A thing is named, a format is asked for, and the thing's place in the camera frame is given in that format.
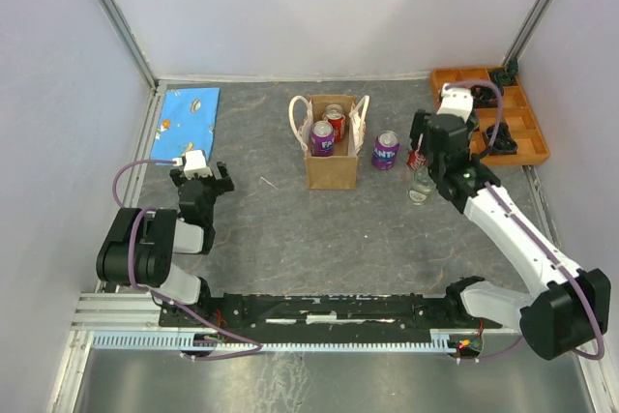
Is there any purple Fanta can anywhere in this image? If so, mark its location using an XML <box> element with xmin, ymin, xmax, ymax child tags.
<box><xmin>310</xmin><ymin>121</ymin><xmax>335</xmax><ymax>157</ymax></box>
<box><xmin>371</xmin><ymin>131</ymin><xmax>399</xmax><ymax>170</ymax></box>

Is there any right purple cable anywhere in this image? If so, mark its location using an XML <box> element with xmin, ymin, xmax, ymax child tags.
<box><xmin>444</xmin><ymin>79</ymin><xmax>605</xmax><ymax>365</ymax></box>

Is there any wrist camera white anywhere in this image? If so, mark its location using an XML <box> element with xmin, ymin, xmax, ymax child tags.
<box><xmin>173</xmin><ymin>150</ymin><xmax>213</xmax><ymax>179</ymax></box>
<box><xmin>436</xmin><ymin>83</ymin><xmax>474</xmax><ymax>123</ymax></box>

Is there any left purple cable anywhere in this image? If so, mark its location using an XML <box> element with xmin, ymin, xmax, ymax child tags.
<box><xmin>111</xmin><ymin>158</ymin><xmax>265</xmax><ymax>363</ymax></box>

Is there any clear green glass bottle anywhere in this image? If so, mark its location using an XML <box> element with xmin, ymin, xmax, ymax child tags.
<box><xmin>408</xmin><ymin>165</ymin><xmax>434</xmax><ymax>205</ymax></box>

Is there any purple cable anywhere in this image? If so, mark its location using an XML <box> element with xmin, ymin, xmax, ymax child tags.
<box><xmin>111</xmin><ymin>158</ymin><xmax>265</xmax><ymax>363</ymax></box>
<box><xmin>444</xmin><ymin>79</ymin><xmax>605</xmax><ymax>365</ymax></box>

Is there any orange compartment tray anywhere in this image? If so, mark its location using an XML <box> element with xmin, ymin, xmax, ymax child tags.
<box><xmin>429</xmin><ymin>66</ymin><xmax>550</xmax><ymax>167</ymax></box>

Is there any black rolled belt lower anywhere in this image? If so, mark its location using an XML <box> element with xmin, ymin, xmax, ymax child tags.
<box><xmin>485</xmin><ymin>122</ymin><xmax>518</xmax><ymax>155</ymax></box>

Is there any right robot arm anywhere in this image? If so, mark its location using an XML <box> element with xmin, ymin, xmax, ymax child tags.
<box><xmin>410</xmin><ymin>110</ymin><xmax>611</xmax><ymax>361</ymax></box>

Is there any blue slotted cable duct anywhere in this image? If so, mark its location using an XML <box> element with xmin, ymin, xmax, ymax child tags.
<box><xmin>91</xmin><ymin>331</ymin><xmax>460</xmax><ymax>351</ymax></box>

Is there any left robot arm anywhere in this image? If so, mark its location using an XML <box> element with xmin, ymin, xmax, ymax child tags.
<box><xmin>96</xmin><ymin>162</ymin><xmax>234</xmax><ymax>326</ymax></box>

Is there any blue patterned cloth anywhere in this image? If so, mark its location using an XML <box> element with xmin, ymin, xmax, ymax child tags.
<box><xmin>150</xmin><ymin>87</ymin><xmax>221</xmax><ymax>160</ymax></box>

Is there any red Coke can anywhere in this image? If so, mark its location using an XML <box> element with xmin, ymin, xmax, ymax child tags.
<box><xmin>322</xmin><ymin>103</ymin><xmax>346</xmax><ymax>143</ymax></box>
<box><xmin>407</xmin><ymin>150</ymin><xmax>427</xmax><ymax>171</ymax></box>

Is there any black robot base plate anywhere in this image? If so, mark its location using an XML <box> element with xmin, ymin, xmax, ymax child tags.
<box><xmin>158</xmin><ymin>292</ymin><xmax>504</xmax><ymax>342</ymax></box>

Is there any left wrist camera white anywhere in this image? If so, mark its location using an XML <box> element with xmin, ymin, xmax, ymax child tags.
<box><xmin>173</xmin><ymin>150</ymin><xmax>213</xmax><ymax>179</ymax></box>

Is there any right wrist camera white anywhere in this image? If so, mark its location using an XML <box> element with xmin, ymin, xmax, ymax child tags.
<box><xmin>436</xmin><ymin>83</ymin><xmax>474</xmax><ymax>123</ymax></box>

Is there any green rolled tie corner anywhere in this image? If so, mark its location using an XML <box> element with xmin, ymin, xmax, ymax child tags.
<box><xmin>488</xmin><ymin>57</ymin><xmax>519</xmax><ymax>89</ymax></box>

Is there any aluminium frame rail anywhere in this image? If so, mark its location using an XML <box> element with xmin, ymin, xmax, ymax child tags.
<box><xmin>71</xmin><ymin>291</ymin><xmax>601</xmax><ymax>335</ymax></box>

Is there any brown canvas tote bag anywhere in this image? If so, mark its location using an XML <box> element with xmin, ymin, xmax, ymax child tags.
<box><xmin>288</xmin><ymin>95</ymin><xmax>370</xmax><ymax>190</ymax></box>

